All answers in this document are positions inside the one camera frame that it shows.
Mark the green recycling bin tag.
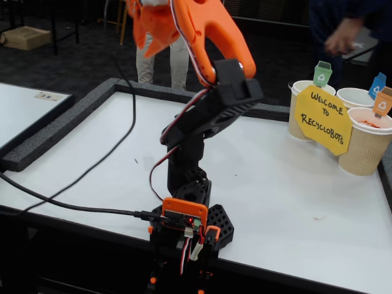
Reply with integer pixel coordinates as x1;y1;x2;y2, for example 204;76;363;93
312;60;334;88

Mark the thin black stand rod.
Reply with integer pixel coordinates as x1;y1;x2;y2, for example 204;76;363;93
342;45;380;64

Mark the person in dark blue clothes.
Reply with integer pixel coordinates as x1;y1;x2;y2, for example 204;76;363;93
308;0;392;90

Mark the servo wire with white connector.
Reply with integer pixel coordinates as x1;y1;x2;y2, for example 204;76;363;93
178;228;205;276

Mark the dark grey foam strip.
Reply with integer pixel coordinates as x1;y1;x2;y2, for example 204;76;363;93
1;77;121;173
377;152;392;205
115;78;239;108
241;102;290;123

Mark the thin black camera cable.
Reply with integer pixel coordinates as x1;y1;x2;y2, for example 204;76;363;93
0;45;137;217

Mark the paper cup with green tag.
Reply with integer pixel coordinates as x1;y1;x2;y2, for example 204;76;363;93
287;80;337;142

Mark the black honeycomb robot base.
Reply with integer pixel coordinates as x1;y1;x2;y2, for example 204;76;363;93
151;203;235;255

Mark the white panel with dark frame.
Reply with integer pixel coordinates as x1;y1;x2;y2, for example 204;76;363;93
341;29;380;67

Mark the brown cardboard box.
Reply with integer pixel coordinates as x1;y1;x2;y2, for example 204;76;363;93
1;26;52;51

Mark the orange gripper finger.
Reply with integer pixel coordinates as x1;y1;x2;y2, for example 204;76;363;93
126;0;148;50
143;36;174;59

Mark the small paper label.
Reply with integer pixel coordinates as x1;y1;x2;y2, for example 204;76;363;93
34;91;64;102

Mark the paper cup with orange tag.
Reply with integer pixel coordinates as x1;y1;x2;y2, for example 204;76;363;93
338;107;392;177

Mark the blue recycling bin tag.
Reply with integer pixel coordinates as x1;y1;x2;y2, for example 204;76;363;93
367;72;387;99

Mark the paper cup with blue tag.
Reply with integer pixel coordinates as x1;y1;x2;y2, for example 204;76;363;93
336;88;379;111

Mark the black framed whiteboard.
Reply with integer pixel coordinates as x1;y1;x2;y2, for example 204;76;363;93
0;81;75;154

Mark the yellow welcome sign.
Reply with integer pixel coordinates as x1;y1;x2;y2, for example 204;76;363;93
293;85;354;156

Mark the orange framed controller board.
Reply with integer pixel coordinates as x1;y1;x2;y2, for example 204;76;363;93
161;197;209;231

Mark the black metal table frame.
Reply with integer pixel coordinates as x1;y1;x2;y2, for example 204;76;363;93
6;0;81;56

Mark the orange recycling bin tag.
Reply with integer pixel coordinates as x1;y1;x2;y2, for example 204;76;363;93
372;86;392;119

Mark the person in beige trousers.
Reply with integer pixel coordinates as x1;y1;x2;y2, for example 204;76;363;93
135;30;190;92

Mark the black orange table clamp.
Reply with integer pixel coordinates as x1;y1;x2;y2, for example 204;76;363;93
197;225;222;294
146;225;168;294

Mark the thick black USB cable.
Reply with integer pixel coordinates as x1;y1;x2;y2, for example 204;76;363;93
0;171;168;223

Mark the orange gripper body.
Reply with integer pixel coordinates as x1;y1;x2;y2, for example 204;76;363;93
134;5;182;50

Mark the red white black servo wire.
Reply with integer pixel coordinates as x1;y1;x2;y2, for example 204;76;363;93
149;0;215;203

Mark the bystander hand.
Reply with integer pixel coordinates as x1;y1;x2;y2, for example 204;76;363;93
323;15;366;58

